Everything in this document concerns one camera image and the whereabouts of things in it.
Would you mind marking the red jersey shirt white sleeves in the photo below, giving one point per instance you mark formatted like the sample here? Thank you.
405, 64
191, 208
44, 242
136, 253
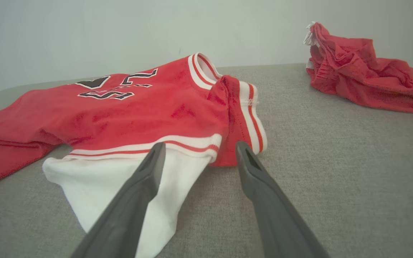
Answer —
138, 114

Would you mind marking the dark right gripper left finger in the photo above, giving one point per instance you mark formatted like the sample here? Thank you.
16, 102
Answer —
124, 218

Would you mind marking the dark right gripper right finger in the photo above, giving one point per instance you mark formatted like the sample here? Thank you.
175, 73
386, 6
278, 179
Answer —
278, 225

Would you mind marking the grey fabric sofa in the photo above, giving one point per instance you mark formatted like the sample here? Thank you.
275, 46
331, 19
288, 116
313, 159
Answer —
335, 161

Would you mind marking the red basketball shorts white trim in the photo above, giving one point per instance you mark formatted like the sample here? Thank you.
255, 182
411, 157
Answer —
364, 75

